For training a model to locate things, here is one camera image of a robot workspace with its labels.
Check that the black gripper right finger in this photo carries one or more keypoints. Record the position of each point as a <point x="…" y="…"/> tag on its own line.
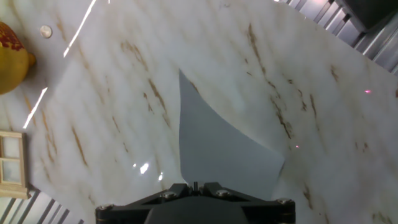
<point x="264" y="208"/>

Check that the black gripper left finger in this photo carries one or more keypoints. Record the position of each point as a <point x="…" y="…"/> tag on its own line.
<point x="140" y="207"/>

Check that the white paper sheet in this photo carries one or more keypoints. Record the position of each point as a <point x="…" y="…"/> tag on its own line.
<point x="217" y="149"/>

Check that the gold piggy bank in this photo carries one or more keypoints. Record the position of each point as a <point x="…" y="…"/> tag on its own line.
<point x="11" y="62"/>

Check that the small silver coin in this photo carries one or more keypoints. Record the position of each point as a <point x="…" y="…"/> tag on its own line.
<point x="46" y="31"/>

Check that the wooden window frame model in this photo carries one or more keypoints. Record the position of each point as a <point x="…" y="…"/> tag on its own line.
<point x="22" y="165"/>

